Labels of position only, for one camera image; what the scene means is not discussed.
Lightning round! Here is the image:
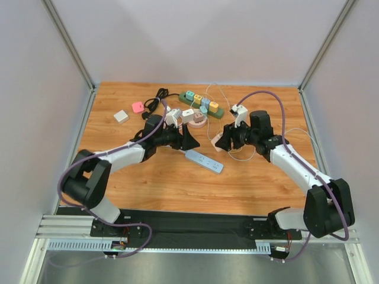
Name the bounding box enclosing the light blue power strip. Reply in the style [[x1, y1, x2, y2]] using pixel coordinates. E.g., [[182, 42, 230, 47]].
[[176, 149, 224, 174]]

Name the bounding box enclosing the white charger plug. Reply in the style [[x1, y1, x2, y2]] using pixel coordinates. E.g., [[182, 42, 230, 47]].
[[113, 110, 130, 124]]

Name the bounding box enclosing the beige patterned cube charger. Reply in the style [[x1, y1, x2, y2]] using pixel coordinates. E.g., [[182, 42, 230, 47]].
[[211, 133, 224, 152]]

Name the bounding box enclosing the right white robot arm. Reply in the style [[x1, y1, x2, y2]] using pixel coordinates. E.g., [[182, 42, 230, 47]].
[[215, 106, 355, 238]]

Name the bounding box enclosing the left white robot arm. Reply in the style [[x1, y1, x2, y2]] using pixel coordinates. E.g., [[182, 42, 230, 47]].
[[58, 115, 200, 226]]

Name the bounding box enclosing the brown pink charger plug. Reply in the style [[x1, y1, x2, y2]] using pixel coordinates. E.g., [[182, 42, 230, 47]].
[[193, 112, 204, 124]]

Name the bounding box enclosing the orange charger plug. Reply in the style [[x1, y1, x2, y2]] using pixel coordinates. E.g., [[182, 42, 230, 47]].
[[208, 101, 219, 113]]

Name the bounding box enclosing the blue charger plug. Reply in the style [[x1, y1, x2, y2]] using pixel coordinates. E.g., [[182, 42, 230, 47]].
[[201, 97, 210, 108]]

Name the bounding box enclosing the yellow charger plug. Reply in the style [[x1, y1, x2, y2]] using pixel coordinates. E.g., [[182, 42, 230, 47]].
[[193, 94, 203, 105]]

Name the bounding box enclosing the teal charger plug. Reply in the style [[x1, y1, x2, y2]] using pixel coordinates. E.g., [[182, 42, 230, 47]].
[[185, 91, 195, 101]]

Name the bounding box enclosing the pink round power strip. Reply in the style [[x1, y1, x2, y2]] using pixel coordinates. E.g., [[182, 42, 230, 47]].
[[178, 116, 207, 129]]

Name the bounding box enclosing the green power strip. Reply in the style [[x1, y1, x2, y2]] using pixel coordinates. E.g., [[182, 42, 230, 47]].
[[179, 91, 224, 120]]

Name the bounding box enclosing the white charger on pink strip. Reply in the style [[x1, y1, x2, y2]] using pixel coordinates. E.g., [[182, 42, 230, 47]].
[[181, 109, 194, 124]]

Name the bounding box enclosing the light blue small charger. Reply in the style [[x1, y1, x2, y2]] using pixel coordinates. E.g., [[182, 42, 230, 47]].
[[199, 106, 208, 116]]

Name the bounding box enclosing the black base mat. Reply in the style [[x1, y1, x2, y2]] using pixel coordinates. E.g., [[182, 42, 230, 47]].
[[56, 206, 303, 250]]

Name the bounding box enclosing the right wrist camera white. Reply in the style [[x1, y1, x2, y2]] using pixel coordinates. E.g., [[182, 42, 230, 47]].
[[230, 104, 248, 128]]

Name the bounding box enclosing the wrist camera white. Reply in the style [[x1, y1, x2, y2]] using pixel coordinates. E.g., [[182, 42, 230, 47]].
[[230, 104, 248, 128], [165, 108, 182, 128]]

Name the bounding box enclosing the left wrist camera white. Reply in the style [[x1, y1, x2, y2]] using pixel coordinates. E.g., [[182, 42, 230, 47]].
[[165, 108, 182, 128]]

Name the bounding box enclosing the black power cord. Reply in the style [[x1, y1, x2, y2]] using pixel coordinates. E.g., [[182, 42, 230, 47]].
[[141, 88, 181, 120]]

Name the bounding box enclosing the white usb cable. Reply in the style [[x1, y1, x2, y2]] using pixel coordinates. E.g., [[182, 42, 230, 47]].
[[189, 82, 320, 162]]

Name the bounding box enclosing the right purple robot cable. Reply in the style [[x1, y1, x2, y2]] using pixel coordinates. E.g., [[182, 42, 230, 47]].
[[235, 91, 350, 264]]

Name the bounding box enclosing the grey slotted cable duct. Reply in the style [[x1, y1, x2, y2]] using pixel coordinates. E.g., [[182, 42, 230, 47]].
[[47, 240, 293, 254]]

